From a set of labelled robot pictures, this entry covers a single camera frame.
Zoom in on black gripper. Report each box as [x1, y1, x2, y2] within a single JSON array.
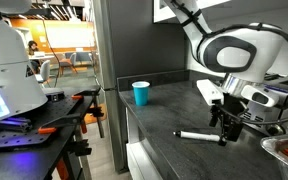
[[208, 93, 248, 147]]

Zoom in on white marker with black cap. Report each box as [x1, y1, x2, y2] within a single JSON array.
[[172, 130, 222, 144]]

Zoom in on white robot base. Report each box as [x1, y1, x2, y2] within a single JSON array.
[[0, 0, 49, 122]]

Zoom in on blue plastic cup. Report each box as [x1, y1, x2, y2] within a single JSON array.
[[131, 80, 151, 107]]

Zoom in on aluminium foil tray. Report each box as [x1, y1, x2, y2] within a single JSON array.
[[259, 132, 288, 180]]

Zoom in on white counter cabinet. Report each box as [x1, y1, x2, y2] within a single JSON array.
[[125, 105, 163, 180]]

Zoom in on grey refrigerator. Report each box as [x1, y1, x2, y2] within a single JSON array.
[[92, 0, 189, 174]]

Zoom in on wooden chair grey seat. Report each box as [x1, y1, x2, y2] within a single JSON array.
[[59, 52, 79, 77]]

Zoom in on grey office chair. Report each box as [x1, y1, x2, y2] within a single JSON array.
[[37, 59, 52, 88]]

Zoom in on white cafe table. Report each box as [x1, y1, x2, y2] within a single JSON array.
[[28, 54, 56, 62]]

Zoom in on black perforated work table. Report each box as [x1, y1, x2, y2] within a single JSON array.
[[0, 85, 102, 180]]

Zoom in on seated person dark hair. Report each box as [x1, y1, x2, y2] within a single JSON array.
[[26, 40, 42, 74]]

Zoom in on aluminium extrusion bars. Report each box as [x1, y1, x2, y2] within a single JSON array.
[[0, 116, 33, 133]]

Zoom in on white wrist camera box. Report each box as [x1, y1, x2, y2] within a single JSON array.
[[196, 78, 225, 107]]

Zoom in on black clamp orange handle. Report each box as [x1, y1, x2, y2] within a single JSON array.
[[37, 112, 89, 136], [70, 87, 102, 102], [55, 138, 94, 180]]

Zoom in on black hanging cable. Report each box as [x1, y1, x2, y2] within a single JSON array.
[[41, 17, 62, 88]]

